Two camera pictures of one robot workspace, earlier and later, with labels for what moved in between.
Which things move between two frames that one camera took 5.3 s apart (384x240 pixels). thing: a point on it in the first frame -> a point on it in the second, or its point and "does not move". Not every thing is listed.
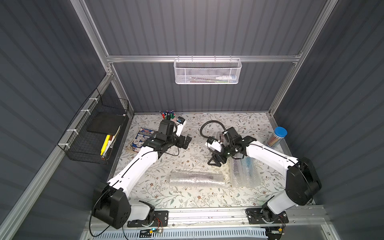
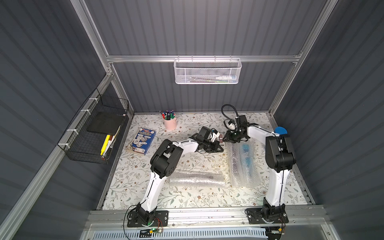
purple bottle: x=184 y=178 does not move
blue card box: x=142 y=136 does not move
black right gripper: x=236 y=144 -> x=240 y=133
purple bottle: x=180 y=177 does not move
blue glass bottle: x=249 y=161 does not move
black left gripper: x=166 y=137 -> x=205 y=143
